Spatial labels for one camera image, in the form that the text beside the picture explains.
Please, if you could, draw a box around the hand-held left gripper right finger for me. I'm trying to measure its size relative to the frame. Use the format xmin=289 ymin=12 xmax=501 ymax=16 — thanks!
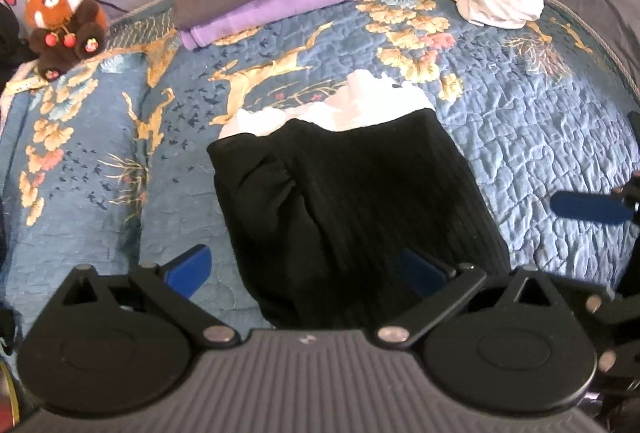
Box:
xmin=375 ymin=247 xmax=573 ymax=348

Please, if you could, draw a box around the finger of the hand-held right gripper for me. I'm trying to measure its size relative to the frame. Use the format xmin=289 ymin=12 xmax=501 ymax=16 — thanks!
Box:
xmin=550 ymin=170 xmax=640 ymax=225
xmin=547 ymin=275 xmax=640 ymax=329

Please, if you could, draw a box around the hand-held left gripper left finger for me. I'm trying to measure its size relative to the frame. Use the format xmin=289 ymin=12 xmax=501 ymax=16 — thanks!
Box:
xmin=52 ymin=244 xmax=243 ymax=348

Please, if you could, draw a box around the black garment with white trim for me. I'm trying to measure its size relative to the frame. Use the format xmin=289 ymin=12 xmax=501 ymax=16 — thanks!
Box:
xmin=206 ymin=69 xmax=511 ymax=329

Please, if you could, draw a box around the blue floral quilt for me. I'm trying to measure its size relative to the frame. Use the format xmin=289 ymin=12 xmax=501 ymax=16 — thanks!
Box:
xmin=0 ymin=0 xmax=640 ymax=354

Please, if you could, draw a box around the purple folded cloth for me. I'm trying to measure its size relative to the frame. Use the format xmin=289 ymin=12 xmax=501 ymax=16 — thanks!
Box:
xmin=179 ymin=0 xmax=363 ymax=50

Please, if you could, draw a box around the red panda plush toy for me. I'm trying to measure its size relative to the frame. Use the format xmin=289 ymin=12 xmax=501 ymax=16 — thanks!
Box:
xmin=24 ymin=0 xmax=108 ymax=81

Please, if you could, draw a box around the black jacket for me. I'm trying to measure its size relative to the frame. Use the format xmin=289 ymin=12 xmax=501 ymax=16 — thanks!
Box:
xmin=0 ymin=5 xmax=31 ymax=84

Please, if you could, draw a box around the yellow ring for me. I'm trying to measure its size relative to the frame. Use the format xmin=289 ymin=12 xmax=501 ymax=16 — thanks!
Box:
xmin=0 ymin=363 xmax=21 ymax=433

